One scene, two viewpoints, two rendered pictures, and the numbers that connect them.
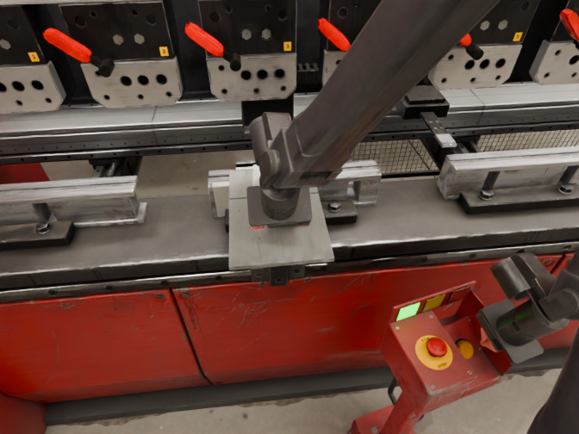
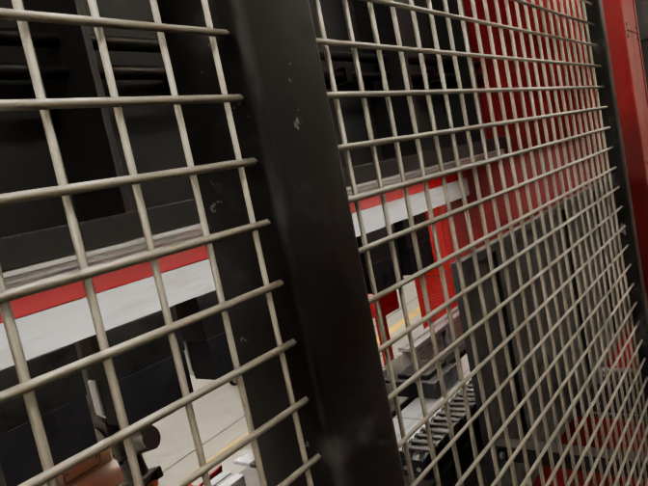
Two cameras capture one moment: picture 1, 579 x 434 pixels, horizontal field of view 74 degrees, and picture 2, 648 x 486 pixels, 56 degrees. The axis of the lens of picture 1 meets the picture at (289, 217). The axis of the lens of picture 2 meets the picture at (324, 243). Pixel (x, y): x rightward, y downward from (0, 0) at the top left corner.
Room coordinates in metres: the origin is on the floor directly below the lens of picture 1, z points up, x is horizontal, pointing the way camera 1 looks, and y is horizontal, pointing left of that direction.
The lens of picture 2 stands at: (1.73, -1.03, 1.51)
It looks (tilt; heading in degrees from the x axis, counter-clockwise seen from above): 6 degrees down; 134
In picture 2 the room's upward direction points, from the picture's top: 12 degrees counter-clockwise
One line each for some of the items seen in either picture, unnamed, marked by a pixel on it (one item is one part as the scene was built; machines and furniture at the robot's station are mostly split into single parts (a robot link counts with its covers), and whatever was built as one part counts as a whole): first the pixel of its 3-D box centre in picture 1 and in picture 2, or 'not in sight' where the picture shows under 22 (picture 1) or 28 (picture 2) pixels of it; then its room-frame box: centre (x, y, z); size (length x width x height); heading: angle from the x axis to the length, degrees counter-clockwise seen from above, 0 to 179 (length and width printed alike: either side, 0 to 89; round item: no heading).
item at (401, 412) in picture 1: (408, 409); not in sight; (0.38, -0.33, 0.39); 0.05 x 0.05 x 0.54; 19
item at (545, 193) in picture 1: (522, 198); not in sight; (0.69, -0.57, 0.89); 0.30 x 0.05 x 0.03; 96
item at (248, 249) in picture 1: (276, 211); not in sight; (0.54, 0.03, 1.00); 0.26 x 0.18 x 0.01; 6
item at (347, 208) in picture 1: (290, 215); not in sight; (0.63, 0.00, 0.89); 0.30 x 0.05 x 0.03; 96
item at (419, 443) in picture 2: (330, 72); (457, 418); (1.11, -0.12, 1.02); 0.37 x 0.06 x 0.04; 96
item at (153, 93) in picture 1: (132, 49); (373, 258); (0.66, 0.27, 1.26); 0.15 x 0.09 x 0.17; 96
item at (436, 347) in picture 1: (435, 349); not in sight; (0.36, -0.29, 0.79); 0.04 x 0.04 x 0.04
